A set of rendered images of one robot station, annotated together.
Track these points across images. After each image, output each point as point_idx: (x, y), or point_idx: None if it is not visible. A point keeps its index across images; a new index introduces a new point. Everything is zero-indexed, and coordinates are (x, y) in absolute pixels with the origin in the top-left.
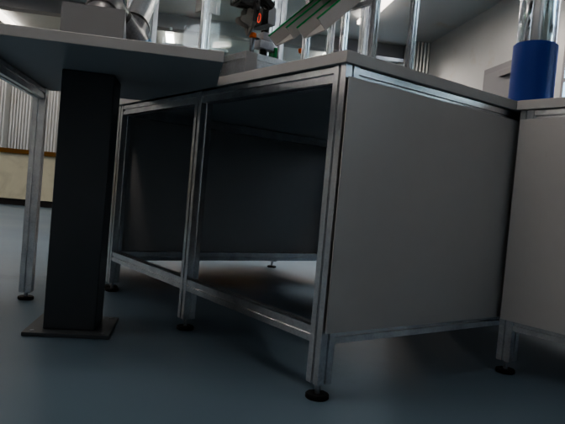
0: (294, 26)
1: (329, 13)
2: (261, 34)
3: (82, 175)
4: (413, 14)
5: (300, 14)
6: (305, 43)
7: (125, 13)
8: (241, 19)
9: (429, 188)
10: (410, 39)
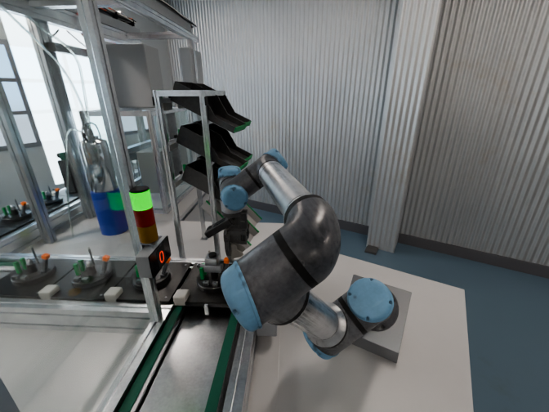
0: (253, 230)
1: (255, 214)
2: (218, 257)
3: None
4: (202, 199)
5: (249, 222)
6: (219, 241)
7: (352, 277)
8: (243, 249)
9: None
10: (203, 212)
